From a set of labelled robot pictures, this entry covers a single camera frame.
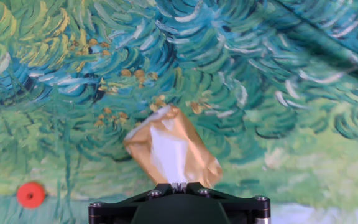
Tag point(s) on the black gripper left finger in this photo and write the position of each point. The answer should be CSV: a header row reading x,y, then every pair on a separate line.
x,y
113,208

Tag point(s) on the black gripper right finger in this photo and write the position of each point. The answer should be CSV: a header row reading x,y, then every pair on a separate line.
x,y
247,208

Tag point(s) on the white paper napkin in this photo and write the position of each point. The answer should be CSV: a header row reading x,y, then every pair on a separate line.
x,y
169,155

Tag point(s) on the gold tissue pack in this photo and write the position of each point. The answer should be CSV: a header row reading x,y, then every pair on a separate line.
x,y
141,146

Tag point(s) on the orange disc with hole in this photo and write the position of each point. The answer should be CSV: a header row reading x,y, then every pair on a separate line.
x,y
23,199

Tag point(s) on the green painted landscape tablecloth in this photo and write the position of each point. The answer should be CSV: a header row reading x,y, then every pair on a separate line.
x,y
259,77

